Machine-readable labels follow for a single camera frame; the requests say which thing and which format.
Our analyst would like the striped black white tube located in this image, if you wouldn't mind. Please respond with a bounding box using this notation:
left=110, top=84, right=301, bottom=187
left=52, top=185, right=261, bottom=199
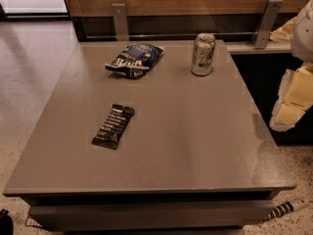
left=262, top=198, right=309, bottom=222

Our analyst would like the blue chip bag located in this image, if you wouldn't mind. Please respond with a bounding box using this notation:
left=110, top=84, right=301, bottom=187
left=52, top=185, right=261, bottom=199
left=105, top=43, right=164, bottom=79

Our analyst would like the black snack bar wrapper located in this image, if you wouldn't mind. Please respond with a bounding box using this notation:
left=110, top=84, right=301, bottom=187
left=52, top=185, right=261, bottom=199
left=92, top=104, right=135, bottom=150

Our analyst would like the metal wall bracket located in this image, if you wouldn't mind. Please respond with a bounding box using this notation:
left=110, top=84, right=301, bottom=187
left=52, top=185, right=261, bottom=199
left=112, top=3, right=129, bottom=41
left=251, top=0, right=283, bottom=49

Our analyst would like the grey low table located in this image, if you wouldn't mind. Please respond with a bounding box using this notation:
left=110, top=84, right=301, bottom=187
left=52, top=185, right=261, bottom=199
left=4, top=41, right=295, bottom=235

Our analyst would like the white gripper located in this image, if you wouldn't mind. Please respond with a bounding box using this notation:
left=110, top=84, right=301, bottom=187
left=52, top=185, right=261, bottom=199
left=270, top=0, right=313, bottom=132

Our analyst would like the right metal wall bracket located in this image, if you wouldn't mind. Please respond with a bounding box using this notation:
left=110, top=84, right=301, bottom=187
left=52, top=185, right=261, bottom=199
left=251, top=0, right=283, bottom=49

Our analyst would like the left metal wall bracket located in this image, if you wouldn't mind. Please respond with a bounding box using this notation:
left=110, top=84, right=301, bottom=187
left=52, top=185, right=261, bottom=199
left=112, top=3, right=129, bottom=41

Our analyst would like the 7up soda can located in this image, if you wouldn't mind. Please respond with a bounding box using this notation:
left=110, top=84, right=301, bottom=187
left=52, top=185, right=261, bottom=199
left=191, top=33, right=215, bottom=76

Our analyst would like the black object at corner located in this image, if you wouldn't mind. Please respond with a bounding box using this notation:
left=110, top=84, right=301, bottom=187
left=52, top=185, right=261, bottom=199
left=0, top=209, right=14, bottom=235

